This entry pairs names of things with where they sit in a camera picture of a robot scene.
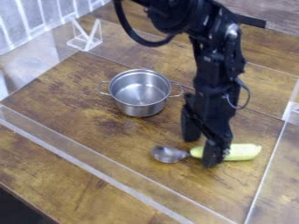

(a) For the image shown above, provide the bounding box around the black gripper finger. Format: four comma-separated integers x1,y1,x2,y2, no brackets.
181,113,201,142
201,139,229,168

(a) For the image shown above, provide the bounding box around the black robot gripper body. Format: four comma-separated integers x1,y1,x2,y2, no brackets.
181,24,247,144

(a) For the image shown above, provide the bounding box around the green handled metal spoon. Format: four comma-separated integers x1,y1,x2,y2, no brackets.
151,143,261,164

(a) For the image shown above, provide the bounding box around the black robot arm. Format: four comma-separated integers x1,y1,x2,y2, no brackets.
140,0,245,168

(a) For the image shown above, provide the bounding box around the small stainless steel pot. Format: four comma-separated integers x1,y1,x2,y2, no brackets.
97,69,183,117

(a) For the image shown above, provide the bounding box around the clear acrylic triangle bracket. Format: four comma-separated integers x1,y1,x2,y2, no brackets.
67,19,103,52

